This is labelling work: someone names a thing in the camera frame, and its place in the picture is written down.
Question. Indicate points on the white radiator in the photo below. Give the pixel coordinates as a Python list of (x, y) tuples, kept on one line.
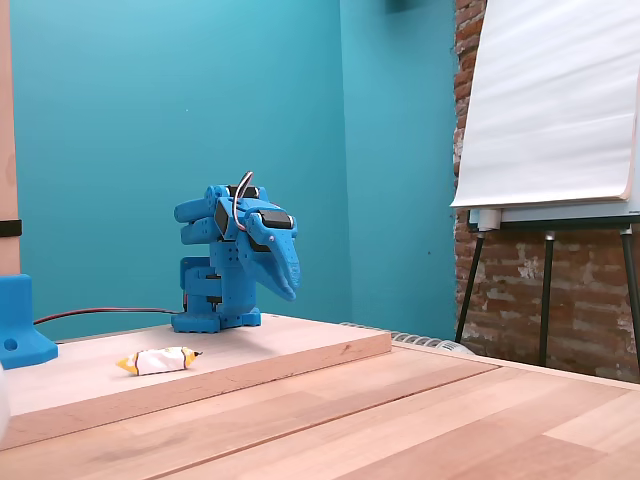
[(430, 343)]

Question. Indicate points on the white flipchart paper pad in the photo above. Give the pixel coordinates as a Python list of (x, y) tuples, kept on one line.
[(550, 100)]

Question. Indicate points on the wooden post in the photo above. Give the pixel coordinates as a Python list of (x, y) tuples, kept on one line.
[(7, 150)]

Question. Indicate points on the black legged flipchart easel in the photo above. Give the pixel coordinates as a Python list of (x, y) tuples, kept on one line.
[(546, 300)]

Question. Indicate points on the pale wooden base board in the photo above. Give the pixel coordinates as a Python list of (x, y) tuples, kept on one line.
[(300, 340)]

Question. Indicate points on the blue printed post bracket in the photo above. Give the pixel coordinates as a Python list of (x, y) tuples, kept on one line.
[(20, 320)]

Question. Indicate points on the white yellow sweet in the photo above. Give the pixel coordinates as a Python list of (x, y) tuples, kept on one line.
[(160, 361)]

